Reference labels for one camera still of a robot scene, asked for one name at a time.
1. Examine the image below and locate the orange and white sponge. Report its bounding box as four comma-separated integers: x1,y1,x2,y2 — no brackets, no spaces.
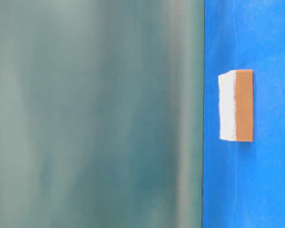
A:
218,69,254,142

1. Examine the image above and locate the blue table cloth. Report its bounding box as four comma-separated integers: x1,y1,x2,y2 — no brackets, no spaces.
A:
203,0,285,228

